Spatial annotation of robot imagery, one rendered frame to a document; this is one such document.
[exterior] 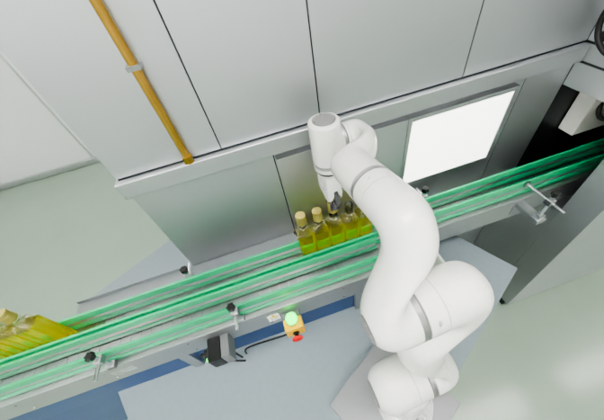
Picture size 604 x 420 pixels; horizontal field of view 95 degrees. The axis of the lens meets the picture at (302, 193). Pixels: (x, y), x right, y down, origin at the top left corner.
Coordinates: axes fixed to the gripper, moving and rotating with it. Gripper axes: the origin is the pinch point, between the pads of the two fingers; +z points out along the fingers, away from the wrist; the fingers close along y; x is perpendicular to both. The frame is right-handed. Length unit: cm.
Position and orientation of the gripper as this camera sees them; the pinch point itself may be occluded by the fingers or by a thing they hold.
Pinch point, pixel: (332, 201)
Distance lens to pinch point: 93.3
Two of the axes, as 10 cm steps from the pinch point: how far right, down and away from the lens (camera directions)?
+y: 2.9, 6.7, -6.8
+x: 9.5, -3.1, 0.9
